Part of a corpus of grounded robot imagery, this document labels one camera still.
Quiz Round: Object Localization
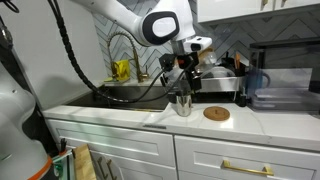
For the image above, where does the green framed clear box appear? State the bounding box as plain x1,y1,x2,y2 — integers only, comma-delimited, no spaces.
51,149,77,180

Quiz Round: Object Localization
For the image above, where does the white upper cabinet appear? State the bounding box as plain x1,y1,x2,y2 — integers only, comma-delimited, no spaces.
196,0,320,25

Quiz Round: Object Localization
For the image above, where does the black countertop appliance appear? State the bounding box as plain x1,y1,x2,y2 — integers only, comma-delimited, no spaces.
249,37,320,95

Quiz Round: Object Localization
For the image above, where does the wooden board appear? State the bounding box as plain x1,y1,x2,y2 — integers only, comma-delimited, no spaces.
72,143,98,180

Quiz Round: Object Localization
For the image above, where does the small black bottle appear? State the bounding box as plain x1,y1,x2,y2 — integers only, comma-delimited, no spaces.
237,86,250,108

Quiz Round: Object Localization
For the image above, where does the white bowl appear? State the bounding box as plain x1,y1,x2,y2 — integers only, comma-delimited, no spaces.
199,65,238,80

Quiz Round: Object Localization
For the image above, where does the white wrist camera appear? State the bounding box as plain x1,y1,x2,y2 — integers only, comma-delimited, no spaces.
182,35,213,53

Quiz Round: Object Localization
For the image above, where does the gold spring kitchen faucet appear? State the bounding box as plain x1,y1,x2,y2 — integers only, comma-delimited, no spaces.
106,30,150,84

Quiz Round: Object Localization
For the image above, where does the clear plastic storage box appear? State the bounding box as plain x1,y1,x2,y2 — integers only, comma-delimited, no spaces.
250,68,320,113

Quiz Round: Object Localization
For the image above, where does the clear plastic container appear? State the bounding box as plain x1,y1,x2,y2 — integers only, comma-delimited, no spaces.
196,48,218,79

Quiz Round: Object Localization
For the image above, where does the orange utensil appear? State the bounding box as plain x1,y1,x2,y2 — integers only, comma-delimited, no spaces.
234,52,242,70

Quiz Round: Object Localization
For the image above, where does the small gold side lever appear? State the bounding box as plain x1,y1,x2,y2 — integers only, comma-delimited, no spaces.
143,64,150,83

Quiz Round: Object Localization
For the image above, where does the white base cabinet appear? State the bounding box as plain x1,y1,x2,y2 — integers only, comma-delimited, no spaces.
44,118,320,180

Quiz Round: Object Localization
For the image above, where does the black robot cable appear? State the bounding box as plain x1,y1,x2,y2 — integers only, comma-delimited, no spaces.
46,0,201,105

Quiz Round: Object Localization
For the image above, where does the small black clamp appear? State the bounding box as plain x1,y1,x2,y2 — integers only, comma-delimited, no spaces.
59,137,68,155

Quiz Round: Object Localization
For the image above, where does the gold cabinet door handle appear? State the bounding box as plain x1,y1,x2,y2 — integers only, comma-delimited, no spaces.
106,159,118,180
96,156,108,180

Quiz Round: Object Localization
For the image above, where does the gold drawer handle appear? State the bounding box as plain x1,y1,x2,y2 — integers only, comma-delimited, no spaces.
221,159,275,177

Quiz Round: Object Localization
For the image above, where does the steel kitchen sink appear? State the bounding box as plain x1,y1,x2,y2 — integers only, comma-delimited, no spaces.
65,84,172,113

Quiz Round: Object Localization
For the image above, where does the blue pitcher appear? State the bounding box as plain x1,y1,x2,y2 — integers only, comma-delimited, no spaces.
246,65,272,98

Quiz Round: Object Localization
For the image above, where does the silver steel cup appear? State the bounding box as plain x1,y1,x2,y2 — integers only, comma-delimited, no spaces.
175,94,193,118

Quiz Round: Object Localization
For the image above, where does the yellow cloth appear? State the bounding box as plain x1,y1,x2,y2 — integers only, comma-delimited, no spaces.
110,59,132,82

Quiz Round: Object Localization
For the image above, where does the black utensil holder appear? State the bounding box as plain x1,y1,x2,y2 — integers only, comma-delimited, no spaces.
220,51,248,78

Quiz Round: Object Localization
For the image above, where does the round bamboo lid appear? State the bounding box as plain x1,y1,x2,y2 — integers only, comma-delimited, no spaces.
199,47,215,57

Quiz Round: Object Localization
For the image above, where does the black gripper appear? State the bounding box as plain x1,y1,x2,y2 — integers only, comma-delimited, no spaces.
175,51,203,97

